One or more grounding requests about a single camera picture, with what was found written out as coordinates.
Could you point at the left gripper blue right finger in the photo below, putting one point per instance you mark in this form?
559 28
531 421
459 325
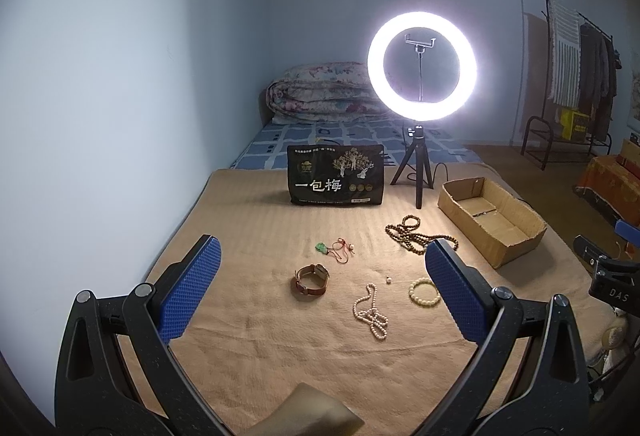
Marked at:
527 375

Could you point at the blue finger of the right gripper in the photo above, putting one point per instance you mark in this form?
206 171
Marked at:
589 253
627 231

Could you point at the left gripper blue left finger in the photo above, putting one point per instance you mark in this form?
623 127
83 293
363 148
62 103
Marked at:
117 374

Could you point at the cardboard box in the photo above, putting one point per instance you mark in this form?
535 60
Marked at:
500 226

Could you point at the yellow box on rack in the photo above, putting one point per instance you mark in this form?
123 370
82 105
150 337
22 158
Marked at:
574 124

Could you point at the black clothes rack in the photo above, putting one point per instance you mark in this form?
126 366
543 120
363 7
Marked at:
559 132

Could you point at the dark hanging clothes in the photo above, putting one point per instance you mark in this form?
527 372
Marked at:
598 80

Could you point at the black tripod stand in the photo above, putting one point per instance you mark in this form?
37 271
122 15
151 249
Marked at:
417 152

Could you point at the tan object at bottom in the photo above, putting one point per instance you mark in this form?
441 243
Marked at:
307 411

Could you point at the white knitted garment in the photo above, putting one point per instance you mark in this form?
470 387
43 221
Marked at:
565 54

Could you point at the phone holder clamp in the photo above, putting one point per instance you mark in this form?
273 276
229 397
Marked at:
420 46

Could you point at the black plum snack bag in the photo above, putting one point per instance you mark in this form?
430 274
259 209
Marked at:
328 174

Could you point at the folded floral quilt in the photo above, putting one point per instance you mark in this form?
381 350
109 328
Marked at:
331 92

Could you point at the white ring light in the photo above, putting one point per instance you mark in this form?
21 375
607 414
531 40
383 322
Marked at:
422 111

